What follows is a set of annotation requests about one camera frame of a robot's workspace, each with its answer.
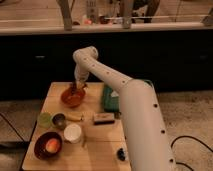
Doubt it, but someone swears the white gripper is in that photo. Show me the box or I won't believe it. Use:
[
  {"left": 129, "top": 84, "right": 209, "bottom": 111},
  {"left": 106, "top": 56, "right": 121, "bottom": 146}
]
[{"left": 71, "top": 66, "right": 89, "bottom": 95}]

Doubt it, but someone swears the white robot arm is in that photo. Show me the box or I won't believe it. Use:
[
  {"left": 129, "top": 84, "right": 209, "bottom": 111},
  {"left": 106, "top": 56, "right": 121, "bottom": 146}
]
[{"left": 73, "top": 46, "right": 178, "bottom": 171}]

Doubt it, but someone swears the red orange bowl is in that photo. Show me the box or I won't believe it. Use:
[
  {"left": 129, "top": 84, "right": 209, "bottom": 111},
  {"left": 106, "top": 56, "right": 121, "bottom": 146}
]
[{"left": 60, "top": 85, "right": 86, "bottom": 108}]

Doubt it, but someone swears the dark red bowl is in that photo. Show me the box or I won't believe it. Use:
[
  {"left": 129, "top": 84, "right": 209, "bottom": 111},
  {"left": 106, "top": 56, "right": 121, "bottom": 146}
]
[{"left": 34, "top": 132, "right": 62, "bottom": 160}]

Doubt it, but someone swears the yellow banana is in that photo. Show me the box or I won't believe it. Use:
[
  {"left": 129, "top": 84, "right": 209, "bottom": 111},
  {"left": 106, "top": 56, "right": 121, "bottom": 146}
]
[{"left": 66, "top": 114, "right": 84, "bottom": 122}]

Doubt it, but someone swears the small metal cup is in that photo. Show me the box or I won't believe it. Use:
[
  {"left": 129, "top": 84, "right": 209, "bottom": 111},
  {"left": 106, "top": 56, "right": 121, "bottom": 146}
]
[{"left": 52, "top": 113, "right": 66, "bottom": 130}]

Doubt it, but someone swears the white cloth in tray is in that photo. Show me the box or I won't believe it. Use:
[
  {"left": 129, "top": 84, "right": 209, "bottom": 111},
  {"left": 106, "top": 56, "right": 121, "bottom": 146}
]
[{"left": 110, "top": 91, "right": 119, "bottom": 97}]

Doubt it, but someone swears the green plastic tray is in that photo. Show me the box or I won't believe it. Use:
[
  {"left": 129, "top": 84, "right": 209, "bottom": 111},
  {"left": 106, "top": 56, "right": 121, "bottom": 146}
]
[{"left": 101, "top": 85, "right": 119, "bottom": 112}]

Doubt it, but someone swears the wooden board eraser block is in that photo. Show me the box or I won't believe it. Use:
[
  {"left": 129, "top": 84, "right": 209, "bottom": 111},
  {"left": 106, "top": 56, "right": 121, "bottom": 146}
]
[{"left": 93, "top": 113, "right": 115, "bottom": 125}]

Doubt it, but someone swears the light green plastic cup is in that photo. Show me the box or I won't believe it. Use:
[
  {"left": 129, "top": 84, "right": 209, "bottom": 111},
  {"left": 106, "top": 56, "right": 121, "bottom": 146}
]
[{"left": 37, "top": 112, "right": 52, "bottom": 128}]

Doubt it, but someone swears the white ceramic cup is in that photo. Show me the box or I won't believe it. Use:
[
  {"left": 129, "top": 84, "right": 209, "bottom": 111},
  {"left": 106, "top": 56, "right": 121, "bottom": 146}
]
[{"left": 64, "top": 123, "right": 82, "bottom": 143}]

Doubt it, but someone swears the orange peach fruit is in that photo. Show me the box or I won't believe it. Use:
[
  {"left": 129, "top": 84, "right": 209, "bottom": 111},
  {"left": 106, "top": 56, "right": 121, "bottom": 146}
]
[{"left": 45, "top": 138, "right": 60, "bottom": 153}]

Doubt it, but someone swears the black cable left floor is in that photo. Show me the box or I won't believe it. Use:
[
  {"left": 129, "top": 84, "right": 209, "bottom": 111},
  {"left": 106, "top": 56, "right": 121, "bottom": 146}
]
[{"left": 0, "top": 112, "right": 26, "bottom": 144}]

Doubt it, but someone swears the black cable floor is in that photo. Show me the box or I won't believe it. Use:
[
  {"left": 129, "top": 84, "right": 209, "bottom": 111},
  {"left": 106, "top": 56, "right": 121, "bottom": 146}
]
[
  {"left": 170, "top": 134, "right": 213, "bottom": 171},
  {"left": 0, "top": 112, "right": 26, "bottom": 144}
]

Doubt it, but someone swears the white handled dish brush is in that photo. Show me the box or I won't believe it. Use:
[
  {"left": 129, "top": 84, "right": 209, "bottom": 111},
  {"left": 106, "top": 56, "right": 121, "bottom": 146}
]
[{"left": 116, "top": 148, "right": 126, "bottom": 161}]

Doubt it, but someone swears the black cable right floor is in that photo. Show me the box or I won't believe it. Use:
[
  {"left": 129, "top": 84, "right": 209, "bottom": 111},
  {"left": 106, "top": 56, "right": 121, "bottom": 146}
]
[{"left": 170, "top": 134, "right": 213, "bottom": 171}]

